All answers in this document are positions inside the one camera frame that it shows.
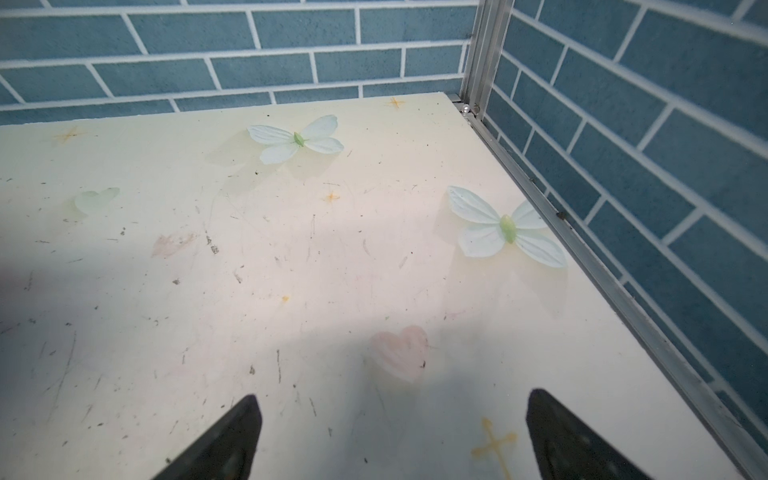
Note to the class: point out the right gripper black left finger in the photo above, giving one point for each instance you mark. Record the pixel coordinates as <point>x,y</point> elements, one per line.
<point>224,451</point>

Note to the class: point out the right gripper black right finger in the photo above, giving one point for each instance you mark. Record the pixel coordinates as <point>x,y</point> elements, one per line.
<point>567,448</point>

